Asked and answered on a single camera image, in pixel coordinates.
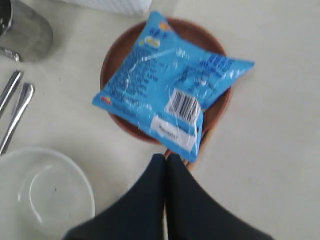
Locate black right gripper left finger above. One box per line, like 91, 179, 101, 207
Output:
64, 153, 166, 240

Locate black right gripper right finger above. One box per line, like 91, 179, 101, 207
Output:
165, 154, 272, 240

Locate dark red wooden spoon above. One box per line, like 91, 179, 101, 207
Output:
163, 149, 172, 157

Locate cream ceramic bowl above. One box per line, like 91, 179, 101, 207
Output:
0, 147, 96, 240

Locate blue snack packet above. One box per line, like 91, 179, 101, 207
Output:
92, 11, 254, 162

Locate steel table fork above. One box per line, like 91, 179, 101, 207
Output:
0, 82, 35, 155

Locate steel table knife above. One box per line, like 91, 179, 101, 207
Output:
0, 70, 24, 116

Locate shiny steel cup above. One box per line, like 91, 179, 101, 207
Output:
0, 0, 53, 62

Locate brown wooden chopstick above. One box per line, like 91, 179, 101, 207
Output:
182, 124, 217, 172

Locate white perforated plastic basket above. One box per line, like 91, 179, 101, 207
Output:
61, 0, 153, 16

